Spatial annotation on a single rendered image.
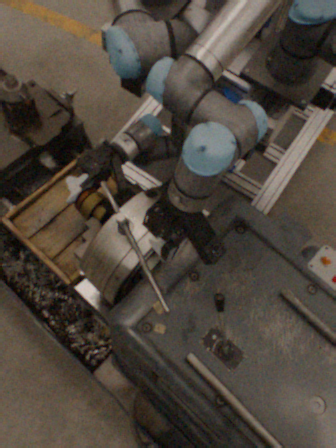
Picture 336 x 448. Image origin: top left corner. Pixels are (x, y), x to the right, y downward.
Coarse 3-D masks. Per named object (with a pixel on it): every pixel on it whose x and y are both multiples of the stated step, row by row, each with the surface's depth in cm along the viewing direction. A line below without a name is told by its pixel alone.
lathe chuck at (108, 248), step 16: (144, 192) 116; (160, 192) 119; (128, 208) 112; (144, 208) 112; (112, 224) 110; (96, 240) 111; (112, 240) 110; (128, 240) 109; (96, 256) 112; (112, 256) 110; (80, 272) 122; (96, 272) 114; (112, 272) 111; (96, 288) 119
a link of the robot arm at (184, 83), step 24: (240, 0) 81; (264, 0) 82; (216, 24) 81; (240, 24) 81; (192, 48) 82; (216, 48) 81; (240, 48) 83; (168, 72) 81; (192, 72) 80; (216, 72) 82; (168, 96) 81; (192, 96) 79
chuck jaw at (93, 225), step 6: (90, 222) 124; (96, 222) 124; (90, 228) 123; (96, 228) 124; (84, 234) 122; (90, 234) 123; (84, 240) 123; (90, 240) 122; (84, 246) 121; (78, 252) 120; (84, 252) 120; (78, 258) 121
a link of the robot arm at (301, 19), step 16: (304, 0) 122; (320, 0) 122; (288, 16) 127; (304, 16) 120; (320, 16) 120; (288, 32) 128; (304, 32) 124; (320, 32) 122; (288, 48) 131; (304, 48) 128
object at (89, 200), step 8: (88, 192) 127; (96, 192) 127; (80, 200) 126; (88, 200) 125; (96, 200) 125; (104, 200) 126; (80, 208) 127; (88, 208) 125; (96, 208) 125; (104, 208) 125; (88, 216) 125; (96, 216) 125; (104, 216) 130
